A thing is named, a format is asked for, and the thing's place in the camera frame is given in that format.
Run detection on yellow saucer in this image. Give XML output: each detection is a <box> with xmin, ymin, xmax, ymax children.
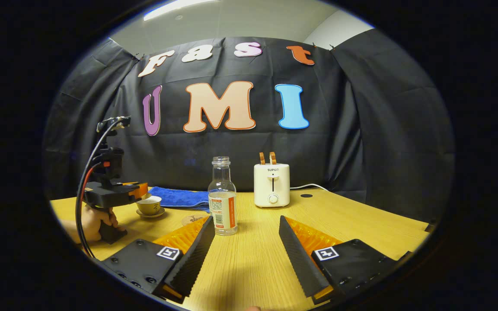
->
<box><xmin>136</xmin><ymin>207</ymin><xmax>166</xmax><ymax>218</ymax></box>

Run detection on yellow teacup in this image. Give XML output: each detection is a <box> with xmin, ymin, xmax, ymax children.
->
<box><xmin>136</xmin><ymin>195</ymin><xmax>162</xmax><ymax>216</ymax></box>

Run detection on white toaster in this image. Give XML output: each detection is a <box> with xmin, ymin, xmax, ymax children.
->
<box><xmin>254</xmin><ymin>163</ymin><xmax>291</xmax><ymax>208</ymax></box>

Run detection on clear water bottle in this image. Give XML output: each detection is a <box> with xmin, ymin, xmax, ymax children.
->
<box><xmin>207</xmin><ymin>156</ymin><xmax>238</xmax><ymax>236</ymax></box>

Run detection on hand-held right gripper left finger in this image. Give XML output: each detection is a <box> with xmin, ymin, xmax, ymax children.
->
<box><xmin>100</xmin><ymin>215</ymin><xmax>216</xmax><ymax>304</ymax></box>

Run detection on blue towel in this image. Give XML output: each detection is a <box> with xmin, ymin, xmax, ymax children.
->
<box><xmin>147</xmin><ymin>186</ymin><xmax>211</xmax><ymax>213</ymax></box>

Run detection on red gripper cable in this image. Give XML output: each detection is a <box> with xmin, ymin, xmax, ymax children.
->
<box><xmin>80</xmin><ymin>162</ymin><xmax>103</xmax><ymax>203</ymax></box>

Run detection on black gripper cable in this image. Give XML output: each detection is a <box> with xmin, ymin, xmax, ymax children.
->
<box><xmin>75</xmin><ymin>117</ymin><xmax>129</xmax><ymax>259</ymax></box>

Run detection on white toaster cable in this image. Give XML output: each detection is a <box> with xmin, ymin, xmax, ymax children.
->
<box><xmin>290</xmin><ymin>183</ymin><xmax>330</xmax><ymax>192</ymax></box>

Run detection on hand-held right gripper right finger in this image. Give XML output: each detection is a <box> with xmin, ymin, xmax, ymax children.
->
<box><xmin>278</xmin><ymin>215</ymin><xmax>414</xmax><ymax>305</ymax></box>

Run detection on round wooden coaster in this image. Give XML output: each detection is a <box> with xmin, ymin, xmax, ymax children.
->
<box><xmin>181</xmin><ymin>214</ymin><xmax>210</xmax><ymax>227</ymax></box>

